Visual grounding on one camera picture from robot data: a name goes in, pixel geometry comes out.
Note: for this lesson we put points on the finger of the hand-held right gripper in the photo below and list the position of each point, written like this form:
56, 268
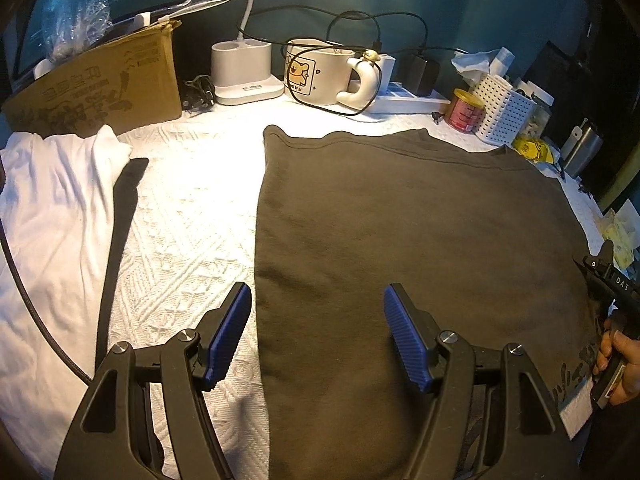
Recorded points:
600, 265

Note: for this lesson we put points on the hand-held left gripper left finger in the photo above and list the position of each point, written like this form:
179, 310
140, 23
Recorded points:
227, 335

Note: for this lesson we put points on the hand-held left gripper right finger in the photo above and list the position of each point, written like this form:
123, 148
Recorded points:
407, 335

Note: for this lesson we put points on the olive printed t-shirt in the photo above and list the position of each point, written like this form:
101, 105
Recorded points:
400, 220

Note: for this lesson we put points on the person's right hand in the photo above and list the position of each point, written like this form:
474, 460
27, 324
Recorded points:
627, 370

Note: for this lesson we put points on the yellow tissue pack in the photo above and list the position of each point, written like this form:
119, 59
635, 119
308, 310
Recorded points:
622, 240

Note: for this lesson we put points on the black key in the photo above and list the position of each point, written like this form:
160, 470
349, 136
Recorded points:
583, 189

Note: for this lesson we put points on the stainless steel tumbler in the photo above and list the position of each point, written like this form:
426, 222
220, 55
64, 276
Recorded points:
582, 150

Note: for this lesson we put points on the white textured table cloth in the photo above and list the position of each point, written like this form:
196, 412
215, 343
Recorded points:
190, 220

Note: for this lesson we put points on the yellow snack bag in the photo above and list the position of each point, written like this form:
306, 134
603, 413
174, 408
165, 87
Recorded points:
535, 150

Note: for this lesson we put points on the glass jar white lid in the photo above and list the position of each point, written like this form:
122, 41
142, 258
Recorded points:
539, 117

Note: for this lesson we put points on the white perforated basket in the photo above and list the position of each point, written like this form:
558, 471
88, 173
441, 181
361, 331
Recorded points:
502, 110

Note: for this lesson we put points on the red can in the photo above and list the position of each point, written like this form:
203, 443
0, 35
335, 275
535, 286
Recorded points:
464, 112

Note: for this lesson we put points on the white t-shirt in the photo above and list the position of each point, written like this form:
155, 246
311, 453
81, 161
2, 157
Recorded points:
55, 220

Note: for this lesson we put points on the white power strip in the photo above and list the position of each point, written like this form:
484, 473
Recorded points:
400, 103

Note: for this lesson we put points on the white tissue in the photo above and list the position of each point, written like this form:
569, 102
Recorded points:
477, 62

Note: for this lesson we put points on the black charger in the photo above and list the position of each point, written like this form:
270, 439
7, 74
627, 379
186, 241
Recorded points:
421, 76

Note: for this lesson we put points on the white desk lamp base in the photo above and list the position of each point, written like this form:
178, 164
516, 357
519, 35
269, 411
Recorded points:
245, 75

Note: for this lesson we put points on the white charger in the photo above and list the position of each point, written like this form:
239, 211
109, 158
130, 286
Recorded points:
385, 72

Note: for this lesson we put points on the cream cartoon mug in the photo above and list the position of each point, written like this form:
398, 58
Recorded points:
320, 75

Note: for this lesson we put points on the cardboard box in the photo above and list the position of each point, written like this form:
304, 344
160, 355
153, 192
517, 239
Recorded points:
100, 85

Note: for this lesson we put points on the white monitor stand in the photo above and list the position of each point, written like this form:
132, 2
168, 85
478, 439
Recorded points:
143, 19

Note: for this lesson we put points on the clear plastic wrap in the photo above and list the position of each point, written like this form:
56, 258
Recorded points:
75, 25

